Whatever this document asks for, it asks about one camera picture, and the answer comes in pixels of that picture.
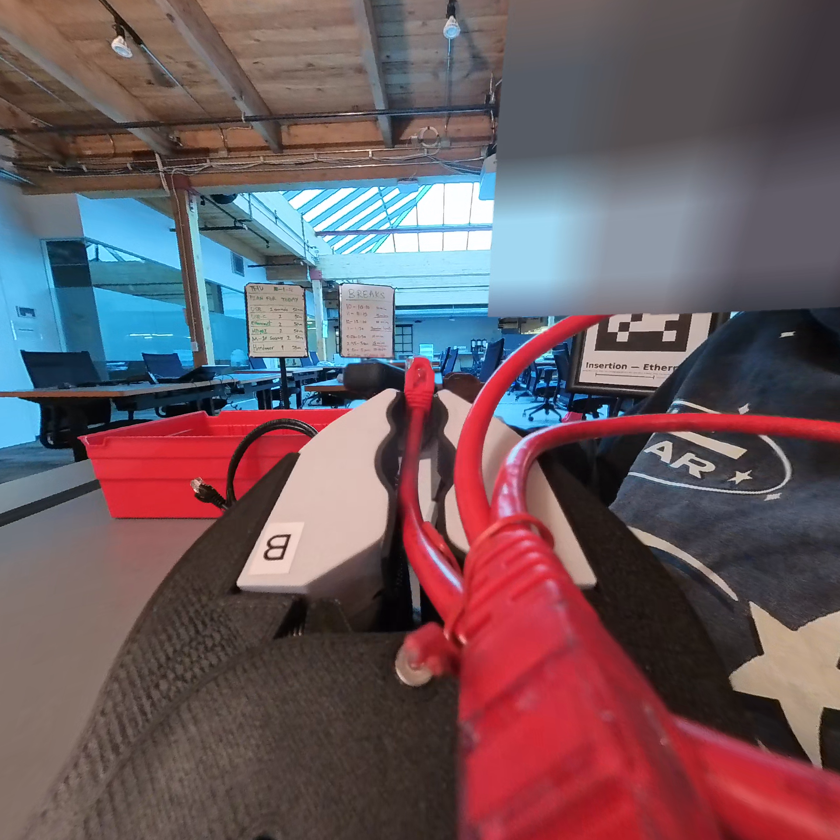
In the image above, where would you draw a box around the black ethernet cable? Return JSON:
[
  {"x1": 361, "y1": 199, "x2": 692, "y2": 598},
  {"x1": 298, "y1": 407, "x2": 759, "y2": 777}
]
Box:
[{"x1": 190, "y1": 419, "x2": 319, "y2": 511}]

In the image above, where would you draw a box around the black office chair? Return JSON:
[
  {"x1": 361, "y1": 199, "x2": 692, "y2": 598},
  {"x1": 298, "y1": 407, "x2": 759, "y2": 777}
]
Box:
[
  {"x1": 20, "y1": 350, "x2": 114, "y2": 450},
  {"x1": 142, "y1": 352, "x2": 194, "y2": 385}
]

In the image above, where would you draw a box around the black framed sign on stand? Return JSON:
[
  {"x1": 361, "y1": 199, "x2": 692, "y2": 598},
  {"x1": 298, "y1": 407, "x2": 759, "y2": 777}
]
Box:
[{"x1": 567, "y1": 314, "x2": 729, "y2": 417}]

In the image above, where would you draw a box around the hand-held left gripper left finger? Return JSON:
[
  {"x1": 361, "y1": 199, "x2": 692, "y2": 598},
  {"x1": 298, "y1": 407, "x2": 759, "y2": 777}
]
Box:
[{"x1": 236, "y1": 388, "x2": 421, "y2": 601}]

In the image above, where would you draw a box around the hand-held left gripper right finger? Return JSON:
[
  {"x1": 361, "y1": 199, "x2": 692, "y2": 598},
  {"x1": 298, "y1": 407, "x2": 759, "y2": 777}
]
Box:
[{"x1": 430, "y1": 390, "x2": 597, "y2": 588}]

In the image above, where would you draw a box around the long wooden office desk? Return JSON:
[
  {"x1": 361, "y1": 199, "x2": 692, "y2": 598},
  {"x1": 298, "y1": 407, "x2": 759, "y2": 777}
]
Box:
[{"x1": 0, "y1": 377, "x2": 280, "y2": 454}]

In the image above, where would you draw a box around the red ethernet cable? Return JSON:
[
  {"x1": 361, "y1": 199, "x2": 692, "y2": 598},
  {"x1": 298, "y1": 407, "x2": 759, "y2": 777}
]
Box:
[{"x1": 394, "y1": 315, "x2": 840, "y2": 840}]

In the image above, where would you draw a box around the handwritten whiteboard on pole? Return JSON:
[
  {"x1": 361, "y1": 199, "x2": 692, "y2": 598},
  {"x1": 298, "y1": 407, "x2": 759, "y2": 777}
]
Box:
[
  {"x1": 338, "y1": 283, "x2": 396, "y2": 361},
  {"x1": 245, "y1": 282, "x2": 309, "y2": 409}
]

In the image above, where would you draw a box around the wooden support post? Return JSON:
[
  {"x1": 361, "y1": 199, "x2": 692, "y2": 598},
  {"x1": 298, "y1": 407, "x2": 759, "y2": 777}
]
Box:
[{"x1": 171, "y1": 187, "x2": 215, "y2": 368}]

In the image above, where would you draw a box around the red plastic bin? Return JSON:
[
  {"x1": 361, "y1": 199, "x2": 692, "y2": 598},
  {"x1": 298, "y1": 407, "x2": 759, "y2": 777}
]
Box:
[{"x1": 79, "y1": 407, "x2": 349, "y2": 519}]

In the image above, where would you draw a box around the dark printed shirt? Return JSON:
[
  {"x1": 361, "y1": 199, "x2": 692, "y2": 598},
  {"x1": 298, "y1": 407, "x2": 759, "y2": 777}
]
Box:
[{"x1": 591, "y1": 310, "x2": 840, "y2": 770}]

